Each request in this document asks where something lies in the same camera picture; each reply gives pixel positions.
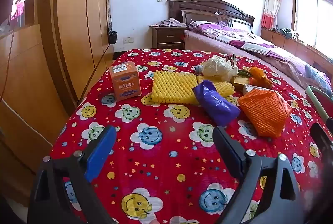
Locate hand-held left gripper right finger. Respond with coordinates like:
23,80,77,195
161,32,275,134
212,126,307,224

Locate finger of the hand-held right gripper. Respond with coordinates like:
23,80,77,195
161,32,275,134
309,122,333,164

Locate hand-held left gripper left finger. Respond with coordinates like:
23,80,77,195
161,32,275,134
27,125,117,224

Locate red bin with green rim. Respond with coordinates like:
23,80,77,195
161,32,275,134
305,86,333,123

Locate purple plastic bag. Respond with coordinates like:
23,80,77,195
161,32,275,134
193,80,241,127

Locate orange foam net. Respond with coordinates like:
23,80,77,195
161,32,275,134
237,89,292,138

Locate small yellow foam net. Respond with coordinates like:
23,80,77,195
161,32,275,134
196,75,236,97

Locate small white box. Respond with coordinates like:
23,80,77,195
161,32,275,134
242,83,271,96

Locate small yellow cardboard box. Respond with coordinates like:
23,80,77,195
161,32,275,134
231,76,250,87

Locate orange cardboard box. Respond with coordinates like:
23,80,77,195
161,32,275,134
109,61,142,102

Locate white plastic bag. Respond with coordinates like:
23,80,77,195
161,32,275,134
201,56,238,79

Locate large yellow foam net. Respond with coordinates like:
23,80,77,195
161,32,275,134
151,70,201,105

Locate blue plaid cloth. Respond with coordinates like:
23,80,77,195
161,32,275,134
304,64,333,96

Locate red flower printed blanket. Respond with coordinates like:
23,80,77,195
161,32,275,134
49,48,333,224

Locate pink frilled bedspread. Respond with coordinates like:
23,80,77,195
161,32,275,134
271,55,310,89

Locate wooden window cabinet row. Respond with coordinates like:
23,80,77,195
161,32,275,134
261,27,333,76

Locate wooden television cabinet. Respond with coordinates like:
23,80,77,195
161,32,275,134
0,22,69,188

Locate dark clothes pile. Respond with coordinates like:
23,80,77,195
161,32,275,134
280,28,298,40

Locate pink bed mattress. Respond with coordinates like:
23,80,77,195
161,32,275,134
184,30,310,92

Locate purple floral quilt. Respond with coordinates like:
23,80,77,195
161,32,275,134
189,20,313,71

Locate black hanging bag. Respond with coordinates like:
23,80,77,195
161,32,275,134
108,27,117,44

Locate window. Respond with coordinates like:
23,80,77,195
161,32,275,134
291,0,333,58

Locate dark wooden nightstand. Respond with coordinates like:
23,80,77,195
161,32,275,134
149,26,186,50

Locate wooden wardrobe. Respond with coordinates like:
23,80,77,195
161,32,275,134
34,0,115,110

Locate pink folded clothes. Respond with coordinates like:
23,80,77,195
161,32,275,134
149,18,187,28

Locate white and red curtain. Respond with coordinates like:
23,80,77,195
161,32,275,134
261,0,283,30

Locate dark wooden bed headboard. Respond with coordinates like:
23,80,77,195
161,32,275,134
167,0,255,32

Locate television screen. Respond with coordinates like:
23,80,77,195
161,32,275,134
10,0,29,28

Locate white cable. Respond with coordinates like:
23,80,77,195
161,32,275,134
0,98,54,146

